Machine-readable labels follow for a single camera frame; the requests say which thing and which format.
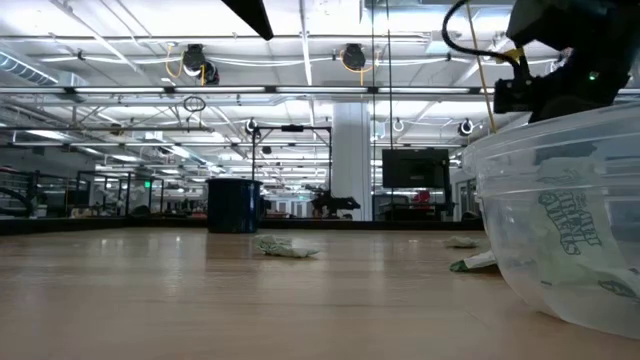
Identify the black frame workstation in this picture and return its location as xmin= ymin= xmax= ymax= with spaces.
xmin=74 ymin=169 xmax=166 ymax=217

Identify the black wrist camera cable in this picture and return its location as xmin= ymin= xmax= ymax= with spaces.
xmin=441 ymin=0 xmax=524 ymax=69

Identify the black monitor screen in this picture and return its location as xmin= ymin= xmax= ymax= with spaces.
xmin=382 ymin=148 xmax=451 ymax=190

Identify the hanging coiled black cable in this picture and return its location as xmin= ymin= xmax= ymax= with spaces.
xmin=182 ymin=95 xmax=207 ymax=114

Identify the white building column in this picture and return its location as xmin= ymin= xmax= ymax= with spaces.
xmin=331 ymin=102 xmax=374 ymax=222

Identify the clear plastic bowl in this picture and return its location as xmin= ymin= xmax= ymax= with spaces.
xmin=461 ymin=102 xmax=640 ymax=341

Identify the black metal table frame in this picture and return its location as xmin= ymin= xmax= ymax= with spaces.
xmin=0 ymin=215 xmax=486 ymax=237

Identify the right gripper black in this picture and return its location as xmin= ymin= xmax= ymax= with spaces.
xmin=528 ymin=42 xmax=640 ymax=124

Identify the thin black hanging cable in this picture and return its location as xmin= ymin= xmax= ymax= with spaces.
xmin=370 ymin=0 xmax=376 ymax=221

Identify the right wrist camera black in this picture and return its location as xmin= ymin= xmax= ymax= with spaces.
xmin=493 ymin=74 xmax=535 ymax=115

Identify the black ceiling cable reel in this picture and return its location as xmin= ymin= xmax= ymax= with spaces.
xmin=340 ymin=43 xmax=369 ymax=72
xmin=181 ymin=43 xmax=221 ymax=86

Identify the dark blue mug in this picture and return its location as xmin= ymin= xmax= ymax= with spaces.
xmin=206 ymin=177 xmax=264 ymax=235

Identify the yellow cord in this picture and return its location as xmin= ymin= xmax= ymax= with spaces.
xmin=464 ymin=0 xmax=498 ymax=135

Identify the black frame stand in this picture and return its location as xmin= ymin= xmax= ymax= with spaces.
xmin=251 ymin=124 xmax=334 ymax=221

